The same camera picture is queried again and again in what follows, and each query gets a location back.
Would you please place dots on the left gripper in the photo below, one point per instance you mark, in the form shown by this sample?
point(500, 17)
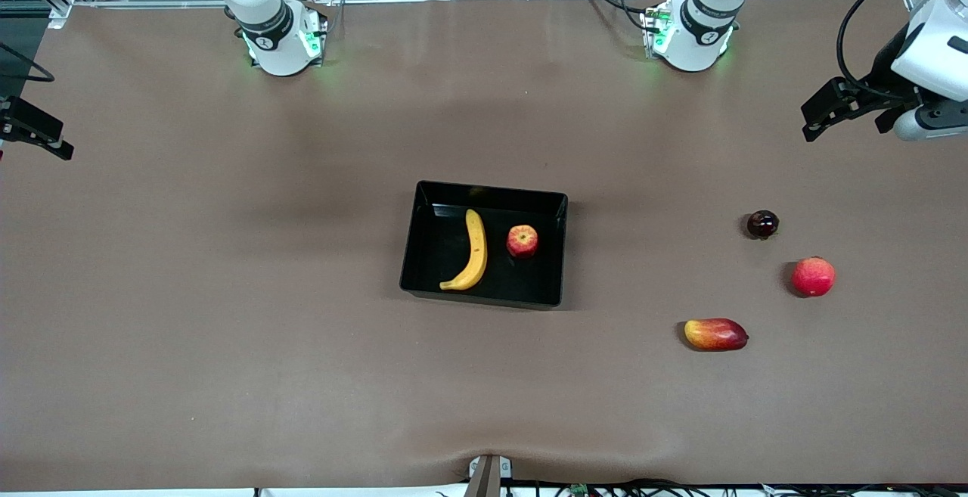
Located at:
point(883, 73)

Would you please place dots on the small red yellow apple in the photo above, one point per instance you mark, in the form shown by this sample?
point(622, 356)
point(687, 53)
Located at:
point(522, 242)

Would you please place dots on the black plastic tray box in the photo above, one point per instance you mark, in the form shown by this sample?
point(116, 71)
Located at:
point(529, 285)

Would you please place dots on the yellow banana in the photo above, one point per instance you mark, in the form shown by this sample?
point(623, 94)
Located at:
point(477, 251)

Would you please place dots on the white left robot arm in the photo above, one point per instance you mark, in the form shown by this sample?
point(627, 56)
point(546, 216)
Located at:
point(703, 24)

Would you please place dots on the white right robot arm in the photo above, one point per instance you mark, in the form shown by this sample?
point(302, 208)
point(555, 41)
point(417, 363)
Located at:
point(265, 28)

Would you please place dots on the dark purple plum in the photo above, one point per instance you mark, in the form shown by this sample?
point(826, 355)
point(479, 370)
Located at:
point(763, 225)

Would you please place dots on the round red peach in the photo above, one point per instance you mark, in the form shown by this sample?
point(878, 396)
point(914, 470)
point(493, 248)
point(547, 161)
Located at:
point(814, 277)

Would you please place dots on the red yellow mango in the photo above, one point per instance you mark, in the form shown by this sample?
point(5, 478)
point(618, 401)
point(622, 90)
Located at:
point(715, 334)

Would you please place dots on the small green circuit board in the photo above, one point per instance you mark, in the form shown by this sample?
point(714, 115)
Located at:
point(579, 490)

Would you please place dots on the grey table edge clamp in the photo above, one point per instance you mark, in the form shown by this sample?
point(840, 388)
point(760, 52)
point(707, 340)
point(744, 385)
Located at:
point(488, 474)

